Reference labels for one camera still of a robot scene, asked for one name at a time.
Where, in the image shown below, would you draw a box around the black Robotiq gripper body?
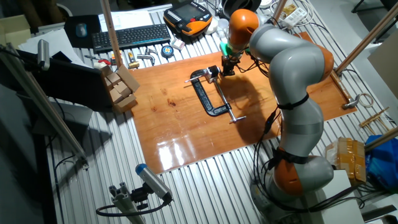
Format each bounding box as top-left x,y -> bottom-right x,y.
221,55 -> 241,72

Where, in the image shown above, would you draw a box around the black iron C-clamp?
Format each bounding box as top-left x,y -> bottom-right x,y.
189,68 -> 247,124

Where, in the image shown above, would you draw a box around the glass jar white lid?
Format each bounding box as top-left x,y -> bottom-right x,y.
217,17 -> 230,32

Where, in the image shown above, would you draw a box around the small white pink card pack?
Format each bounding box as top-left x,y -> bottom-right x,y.
170,38 -> 186,51

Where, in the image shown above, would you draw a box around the orange black teach pendant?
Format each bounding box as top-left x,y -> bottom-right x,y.
163,0 -> 214,37

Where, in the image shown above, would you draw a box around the black blue tape measure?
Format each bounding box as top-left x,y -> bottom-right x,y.
160,45 -> 175,59

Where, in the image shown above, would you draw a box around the orange wooden board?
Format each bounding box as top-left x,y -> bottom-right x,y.
128,30 -> 358,175

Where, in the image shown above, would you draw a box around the chrome pipe fitting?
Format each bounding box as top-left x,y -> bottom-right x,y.
136,46 -> 159,66

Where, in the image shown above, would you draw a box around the white power strip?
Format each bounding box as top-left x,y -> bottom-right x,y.
282,6 -> 308,30

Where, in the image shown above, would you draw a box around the brass metal fitting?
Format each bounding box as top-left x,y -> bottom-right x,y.
127,52 -> 141,69

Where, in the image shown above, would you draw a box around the black computer keyboard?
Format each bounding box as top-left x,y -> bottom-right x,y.
91,23 -> 172,54

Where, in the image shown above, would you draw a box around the white printed paper sheets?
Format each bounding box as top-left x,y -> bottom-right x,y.
98,10 -> 155,32

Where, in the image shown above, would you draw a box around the taped brown cardboard package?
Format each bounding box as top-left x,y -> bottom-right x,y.
325,136 -> 368,184

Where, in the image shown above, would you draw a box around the grey computer mouse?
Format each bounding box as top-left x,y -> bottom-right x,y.
75,22 -> 88,39

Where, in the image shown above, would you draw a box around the beige flat panel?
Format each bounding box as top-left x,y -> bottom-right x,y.
368,37 -> 398,108

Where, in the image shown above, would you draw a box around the black flat monitor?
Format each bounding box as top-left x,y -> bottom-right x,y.
17,49 -> 113,112

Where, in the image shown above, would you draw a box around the black mouse pad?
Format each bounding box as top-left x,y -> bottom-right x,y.
63,14 -> 102,49

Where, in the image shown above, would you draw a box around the blank white paper stack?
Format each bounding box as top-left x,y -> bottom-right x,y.
17,28 -> 91,68

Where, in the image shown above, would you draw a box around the blue plastic bag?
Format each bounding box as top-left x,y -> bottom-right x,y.
365,134 -> 398,190

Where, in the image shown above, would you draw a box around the plain cardboard box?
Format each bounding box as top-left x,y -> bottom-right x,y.
0,14 -> 32,47

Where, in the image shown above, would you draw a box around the green wrist adapter ring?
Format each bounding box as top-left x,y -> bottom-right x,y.
220,42 -> 250,58

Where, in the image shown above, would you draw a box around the black cable adapter blue light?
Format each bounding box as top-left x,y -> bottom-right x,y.
263,110 -> 278,135

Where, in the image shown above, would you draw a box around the wooden frame post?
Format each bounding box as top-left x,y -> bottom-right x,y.
363,126 -> 398,152
272,0 -> 289,21
99,0 -> 122,68
335,1 -> 398,75

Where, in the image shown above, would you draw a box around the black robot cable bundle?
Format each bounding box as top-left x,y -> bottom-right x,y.
245,49 -> 364,215

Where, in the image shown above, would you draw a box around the wooden handled hammer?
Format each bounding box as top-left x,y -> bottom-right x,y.
329,70 -> 361,110

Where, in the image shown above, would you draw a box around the red handled hand tool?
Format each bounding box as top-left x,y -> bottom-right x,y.
84,55 -> 112,66

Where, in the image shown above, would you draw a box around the silver camera blue tip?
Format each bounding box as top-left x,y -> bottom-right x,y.
135,163 -> 174,203

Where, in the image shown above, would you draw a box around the beige rope ring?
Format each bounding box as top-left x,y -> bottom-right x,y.
357,92 -> 375,109

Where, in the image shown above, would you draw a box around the wooden sticks frame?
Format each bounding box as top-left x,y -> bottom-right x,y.
359,106 -> 391,135

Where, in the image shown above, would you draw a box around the short aluminium profile mount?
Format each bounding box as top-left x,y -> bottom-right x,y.
108,182 -> 147,224

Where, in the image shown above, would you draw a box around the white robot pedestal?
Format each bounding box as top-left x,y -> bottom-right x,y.
310,169 -> 366,224

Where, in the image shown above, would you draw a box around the black camera cable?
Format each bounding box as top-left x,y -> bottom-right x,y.
95,198 -> 174,218

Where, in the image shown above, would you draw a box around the silver depth camera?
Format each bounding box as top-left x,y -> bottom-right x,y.
37,39 -> 51,72

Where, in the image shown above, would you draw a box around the long aluminium frame bar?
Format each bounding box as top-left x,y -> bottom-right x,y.
0,43 -> 90,169

